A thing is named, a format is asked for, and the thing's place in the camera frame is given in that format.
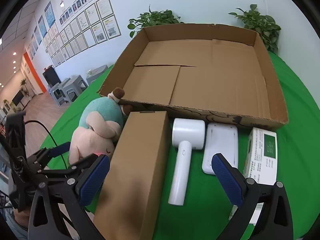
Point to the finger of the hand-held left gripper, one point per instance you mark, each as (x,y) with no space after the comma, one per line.
(62,171)
(60,148)

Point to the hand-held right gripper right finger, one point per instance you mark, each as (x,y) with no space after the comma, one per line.
(227,180)

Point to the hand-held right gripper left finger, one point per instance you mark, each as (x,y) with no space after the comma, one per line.
(92,180)

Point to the long brown cardboard box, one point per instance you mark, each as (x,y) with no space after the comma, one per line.
(140,167)

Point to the pink and teal plush toy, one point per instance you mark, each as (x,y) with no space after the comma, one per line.
(100,110)

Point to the white hair dryer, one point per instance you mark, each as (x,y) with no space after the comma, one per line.
(187,130)

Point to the large cardboard box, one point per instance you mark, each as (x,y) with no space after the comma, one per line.
(212,80)

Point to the person's left forearm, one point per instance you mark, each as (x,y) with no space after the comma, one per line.
(20,218)

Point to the white box with green label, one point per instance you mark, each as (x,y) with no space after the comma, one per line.
(260,160)

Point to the white flat device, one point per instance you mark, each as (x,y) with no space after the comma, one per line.
(220,140)

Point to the black television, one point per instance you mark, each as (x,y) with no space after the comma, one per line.
(17,98)

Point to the tall indoor plant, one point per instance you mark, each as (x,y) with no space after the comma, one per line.
(24,87)

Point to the black cabinet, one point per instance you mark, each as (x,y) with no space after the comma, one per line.
(51,76)

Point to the potted plant with red pot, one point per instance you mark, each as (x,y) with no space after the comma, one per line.
(262,27)

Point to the bushy potted plant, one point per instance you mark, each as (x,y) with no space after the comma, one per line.
(155,18)

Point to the wall of framed certificates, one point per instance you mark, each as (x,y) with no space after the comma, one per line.
(82,32)

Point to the blue wall poster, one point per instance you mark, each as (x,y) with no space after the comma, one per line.
(50,13)
(42,26)

